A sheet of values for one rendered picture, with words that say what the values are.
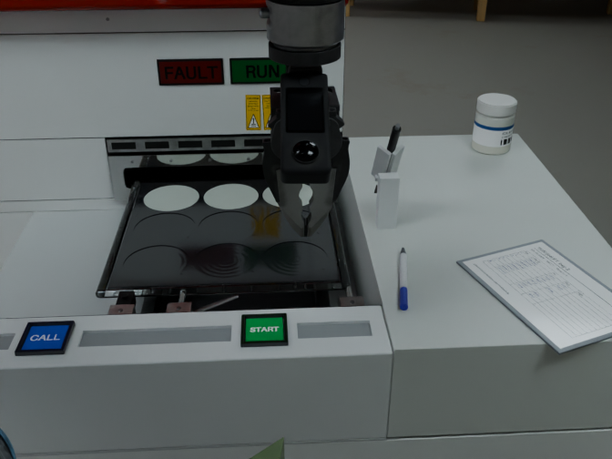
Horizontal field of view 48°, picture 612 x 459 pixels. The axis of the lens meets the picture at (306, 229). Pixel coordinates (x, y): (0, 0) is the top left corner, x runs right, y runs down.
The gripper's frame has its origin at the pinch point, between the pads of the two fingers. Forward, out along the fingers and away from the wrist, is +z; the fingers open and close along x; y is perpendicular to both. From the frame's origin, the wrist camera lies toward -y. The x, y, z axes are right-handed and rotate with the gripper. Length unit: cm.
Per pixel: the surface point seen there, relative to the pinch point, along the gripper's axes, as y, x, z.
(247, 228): 36.1, 7.8, 20.9
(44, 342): -0.3, 30.9, 14.3
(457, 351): -4.0, -17.5, 14.8
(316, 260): 25.3, -3.1, 20.9
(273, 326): 1.2, 3.9, 14.3
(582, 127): 289, -173, 111
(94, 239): 47, 37, 29
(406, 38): 478, -108, 112
